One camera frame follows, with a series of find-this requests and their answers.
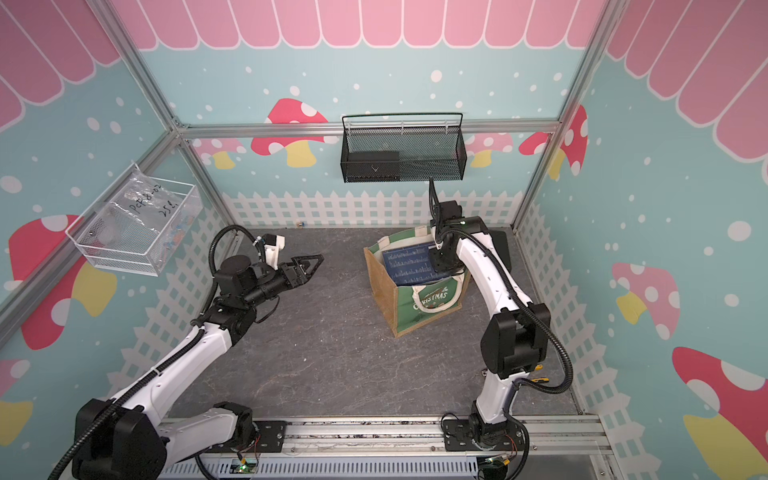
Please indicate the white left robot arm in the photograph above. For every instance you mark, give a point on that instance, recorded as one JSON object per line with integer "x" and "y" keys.
{"x": 123, "y": 437}

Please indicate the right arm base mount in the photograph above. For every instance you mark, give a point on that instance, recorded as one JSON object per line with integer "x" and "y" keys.
{"x": 472, "y": 434}

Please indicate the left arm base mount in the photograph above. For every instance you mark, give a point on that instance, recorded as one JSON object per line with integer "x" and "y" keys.
{"x": 250, "y": 435}

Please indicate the black wire mesh basket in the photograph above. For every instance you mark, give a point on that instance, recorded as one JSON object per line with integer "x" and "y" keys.
{"x": 430, "y": 145}

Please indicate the clear plastic bag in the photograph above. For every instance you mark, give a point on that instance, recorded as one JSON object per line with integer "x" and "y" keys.
{"x": 146, "y": 219}

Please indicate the black box in basket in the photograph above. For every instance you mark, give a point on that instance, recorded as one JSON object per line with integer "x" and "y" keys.
{"x": 371, "y": 166}

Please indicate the white wire basket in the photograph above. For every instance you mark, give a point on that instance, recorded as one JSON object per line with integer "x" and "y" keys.
{"x": 100, "y": 257}

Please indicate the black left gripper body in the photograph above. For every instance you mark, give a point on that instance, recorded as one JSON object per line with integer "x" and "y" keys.
{"x": 283, "y": 280}

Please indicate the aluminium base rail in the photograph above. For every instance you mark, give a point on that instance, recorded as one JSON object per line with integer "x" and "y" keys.
{"x": 412, "y": 447}

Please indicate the dark blue text-back book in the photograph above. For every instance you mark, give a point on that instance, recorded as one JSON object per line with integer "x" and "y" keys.
{"x": 412, "y": 265}

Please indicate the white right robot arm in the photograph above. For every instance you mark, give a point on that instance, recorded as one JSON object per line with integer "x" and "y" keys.
{"x": 515, "y": 341}

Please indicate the yellow handled pliers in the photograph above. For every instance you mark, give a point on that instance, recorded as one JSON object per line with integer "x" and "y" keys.
{"x": 538, "y": 375}

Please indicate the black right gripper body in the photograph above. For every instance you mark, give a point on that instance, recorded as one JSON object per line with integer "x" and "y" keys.
{"x": 443, "y": 261}

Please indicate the black plastic tool case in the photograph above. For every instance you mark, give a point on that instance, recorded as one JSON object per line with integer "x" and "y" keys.
{"x": 501, "y": 246}

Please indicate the green circuit board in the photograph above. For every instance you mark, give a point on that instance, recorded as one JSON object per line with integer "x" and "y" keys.
{"x": 245, "y": 467}

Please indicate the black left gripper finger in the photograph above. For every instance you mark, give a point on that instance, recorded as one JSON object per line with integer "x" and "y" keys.
{"x": 313, "y": 260}
{"x": 308, "y": 273}

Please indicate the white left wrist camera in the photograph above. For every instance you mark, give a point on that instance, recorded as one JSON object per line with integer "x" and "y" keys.
{"x": 269, "y": 247}

